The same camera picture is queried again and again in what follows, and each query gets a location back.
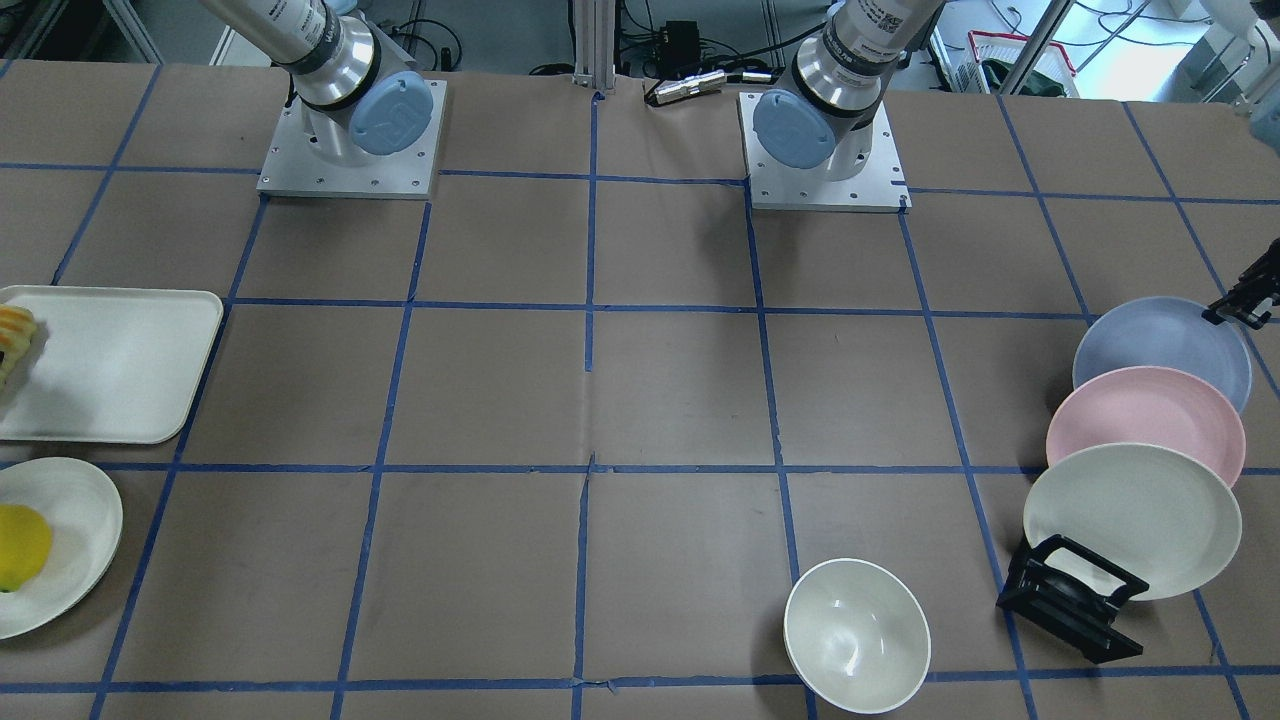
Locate blue plate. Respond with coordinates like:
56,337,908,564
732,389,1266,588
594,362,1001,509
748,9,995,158
1071,296,1254,413

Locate striped bread roll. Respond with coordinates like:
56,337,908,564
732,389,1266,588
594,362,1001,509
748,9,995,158
1,304,38,387

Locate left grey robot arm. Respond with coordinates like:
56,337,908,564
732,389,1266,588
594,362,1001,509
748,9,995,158
751,1,943,181

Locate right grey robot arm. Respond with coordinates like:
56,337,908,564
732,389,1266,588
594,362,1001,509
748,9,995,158
125,1,1277,534

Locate pink plate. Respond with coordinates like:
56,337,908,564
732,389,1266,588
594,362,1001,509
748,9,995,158
1044,366,1247,488

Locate white plate in rack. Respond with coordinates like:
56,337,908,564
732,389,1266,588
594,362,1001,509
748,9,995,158
1021,443,1243,601

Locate black plate rack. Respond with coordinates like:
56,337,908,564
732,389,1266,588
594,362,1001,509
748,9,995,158
996,534,1149,665

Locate small white plate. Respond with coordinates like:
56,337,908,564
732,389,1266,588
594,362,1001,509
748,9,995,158
1,457,123,641

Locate red white basket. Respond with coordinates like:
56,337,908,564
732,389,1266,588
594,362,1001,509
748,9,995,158
952,29,1080,97

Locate white bowl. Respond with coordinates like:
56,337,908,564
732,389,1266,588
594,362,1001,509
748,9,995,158
782,559,933,715

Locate black device on bench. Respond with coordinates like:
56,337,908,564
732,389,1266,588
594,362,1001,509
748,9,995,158
655,20,701,79

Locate white rectangular tray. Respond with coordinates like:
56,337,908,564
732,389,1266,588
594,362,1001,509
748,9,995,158
1,284,224,445

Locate yellow lemon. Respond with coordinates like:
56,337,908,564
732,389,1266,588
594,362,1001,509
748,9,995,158
1,503,52,593

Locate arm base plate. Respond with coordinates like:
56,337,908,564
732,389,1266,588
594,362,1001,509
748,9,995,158
257,79,449,201
739,92,913,213

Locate silver cable connector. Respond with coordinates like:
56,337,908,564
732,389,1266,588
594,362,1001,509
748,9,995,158
643,69,776,108

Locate aluminium frame post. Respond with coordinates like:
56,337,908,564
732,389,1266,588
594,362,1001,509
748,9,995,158
570,0,620,96

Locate black cables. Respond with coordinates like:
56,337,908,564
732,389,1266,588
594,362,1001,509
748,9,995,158
385,0,466,70

